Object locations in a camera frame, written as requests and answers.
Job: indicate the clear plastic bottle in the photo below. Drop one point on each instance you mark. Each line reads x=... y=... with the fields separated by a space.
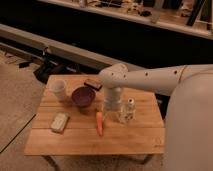
x=127 y=111

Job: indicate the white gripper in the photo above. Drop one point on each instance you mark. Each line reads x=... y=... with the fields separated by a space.
x=112 y=102

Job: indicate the dark purple bowl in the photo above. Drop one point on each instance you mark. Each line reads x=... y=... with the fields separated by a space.
x=83 y=96

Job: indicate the orange carrot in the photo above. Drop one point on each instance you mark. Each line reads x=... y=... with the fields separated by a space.
x=99 y=121

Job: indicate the wooden table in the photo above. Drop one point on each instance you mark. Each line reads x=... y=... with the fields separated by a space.
x=143 y=135

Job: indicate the black equipment on floor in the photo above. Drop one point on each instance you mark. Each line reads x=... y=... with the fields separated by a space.
x=46 y=69

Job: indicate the grey sponge block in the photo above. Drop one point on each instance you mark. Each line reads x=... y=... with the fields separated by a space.
x=59 y=122

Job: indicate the dark rectangular box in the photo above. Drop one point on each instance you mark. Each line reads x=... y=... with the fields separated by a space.
x=93 y=84

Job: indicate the white paper cup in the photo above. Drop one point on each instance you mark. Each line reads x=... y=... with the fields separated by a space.
x=58 y=88

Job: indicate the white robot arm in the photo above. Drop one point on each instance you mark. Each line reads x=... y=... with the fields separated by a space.
x=189 y=118

